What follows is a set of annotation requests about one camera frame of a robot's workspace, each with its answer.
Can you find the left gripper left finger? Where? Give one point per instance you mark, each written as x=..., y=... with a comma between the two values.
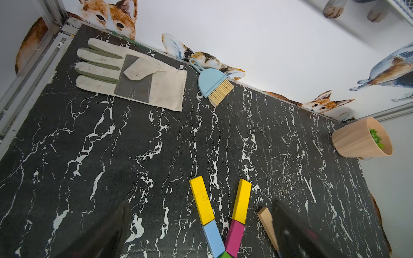
x=105, y=239

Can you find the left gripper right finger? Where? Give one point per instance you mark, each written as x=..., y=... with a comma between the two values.
x=296, y=238

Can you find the long natural wood block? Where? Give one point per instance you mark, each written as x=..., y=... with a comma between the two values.
x=266, y=220

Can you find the long yellow block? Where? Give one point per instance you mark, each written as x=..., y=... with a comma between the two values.
x=242, y=201

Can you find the magenta rectangular block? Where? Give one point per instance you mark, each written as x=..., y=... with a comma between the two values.
x=234, y=238

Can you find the small green block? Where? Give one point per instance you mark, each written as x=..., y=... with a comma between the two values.
x=224, y=255

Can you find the small light blue block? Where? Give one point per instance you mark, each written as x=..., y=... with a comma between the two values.
x=214, y=240

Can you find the short yellow block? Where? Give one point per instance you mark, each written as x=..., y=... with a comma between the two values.
x=202, y=200

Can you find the pink pot with greens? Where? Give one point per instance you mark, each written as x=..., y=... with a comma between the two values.
x=355, y=141

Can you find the beige work glove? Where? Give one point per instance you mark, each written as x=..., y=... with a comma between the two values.
x=122, y=72

